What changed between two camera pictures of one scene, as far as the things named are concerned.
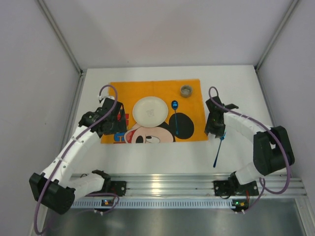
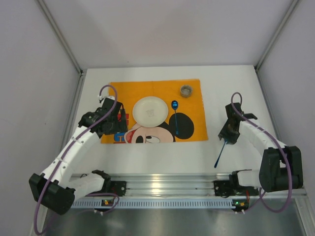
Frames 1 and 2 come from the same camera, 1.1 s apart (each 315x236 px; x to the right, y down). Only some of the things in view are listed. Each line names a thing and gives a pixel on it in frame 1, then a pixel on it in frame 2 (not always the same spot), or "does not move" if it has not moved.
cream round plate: (150, 111) does not move
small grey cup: (186, 91) does not move
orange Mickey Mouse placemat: (186, 119) does not move
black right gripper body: (211, 120) to (229, 134)
